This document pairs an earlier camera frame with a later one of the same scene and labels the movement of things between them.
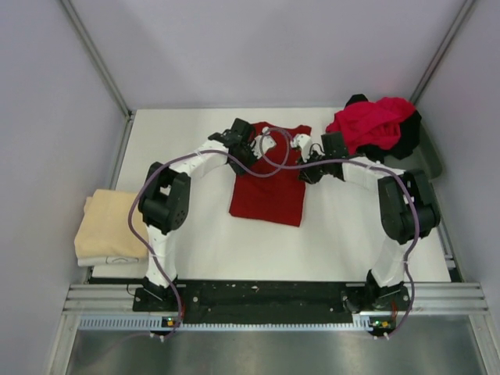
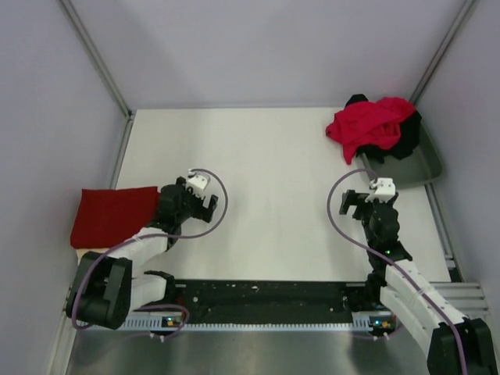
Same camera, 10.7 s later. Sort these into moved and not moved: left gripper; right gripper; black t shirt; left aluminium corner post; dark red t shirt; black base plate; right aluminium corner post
Moved: right gripper; dark red t shirt; left gripper
Not moved: black t shirt; black base plate; left aluminium corner post; right aluminium corner post
